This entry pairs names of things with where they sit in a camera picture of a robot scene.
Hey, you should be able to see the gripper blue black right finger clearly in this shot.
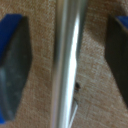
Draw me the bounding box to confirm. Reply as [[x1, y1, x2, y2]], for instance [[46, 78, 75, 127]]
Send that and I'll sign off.
[[105, 14, 128, 112]]

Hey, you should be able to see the gripper blue black left finger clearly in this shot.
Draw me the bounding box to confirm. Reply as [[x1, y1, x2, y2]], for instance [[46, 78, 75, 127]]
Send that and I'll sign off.
[[0, 13, 34, 124]]

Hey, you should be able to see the brown fabric drawer long handle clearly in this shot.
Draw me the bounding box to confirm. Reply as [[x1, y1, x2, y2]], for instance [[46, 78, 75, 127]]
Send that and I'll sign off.
[[0, 0, 128, 128]]

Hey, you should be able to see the long silver drawer handle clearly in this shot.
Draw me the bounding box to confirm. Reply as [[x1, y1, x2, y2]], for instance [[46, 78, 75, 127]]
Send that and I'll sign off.
[[49, 0, 90, 128]]

